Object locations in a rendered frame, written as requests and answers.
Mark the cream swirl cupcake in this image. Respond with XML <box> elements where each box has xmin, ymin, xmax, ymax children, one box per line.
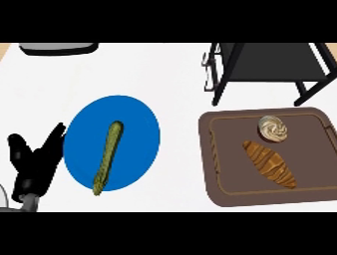
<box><xmin>256</xmin><ymin>115</ymin><xmax>290</xmax><ymax>143</ymax></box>

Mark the green cucumber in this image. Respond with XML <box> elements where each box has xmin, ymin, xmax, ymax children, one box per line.
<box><xmin>91</xmin><ymin>121</ymin><xmax>125</xmax><ymax>197</ymax></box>

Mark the black tiered shelf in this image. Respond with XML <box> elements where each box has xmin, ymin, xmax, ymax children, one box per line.
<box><xmin>200</xmin><ymin>42</ymin><xmax>337</xmax><ymax>108</ymax></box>

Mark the blue oval placemat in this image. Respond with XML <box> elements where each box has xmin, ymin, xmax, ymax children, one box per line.
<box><xmin>61</xmin><ymin>95</ymin><xmax>162</xmax><ymax>192</ymax></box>

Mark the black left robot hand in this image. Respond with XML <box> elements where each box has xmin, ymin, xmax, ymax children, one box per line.
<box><xmin>5</xmin><ymin>122</ymin><xmax>67</xmax><ymax>204</ymax></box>

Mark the brown croissant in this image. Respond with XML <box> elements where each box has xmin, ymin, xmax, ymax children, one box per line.
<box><xmin>240</xmin><ymin>139</ymin><xmax>298</xmax><ymax>190</ymax></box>

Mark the brown tray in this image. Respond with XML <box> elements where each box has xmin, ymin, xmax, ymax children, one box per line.
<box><xmin>196</xmin><ymin>107</ymin><xmax>337</xmax><ymax>208</ymax></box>

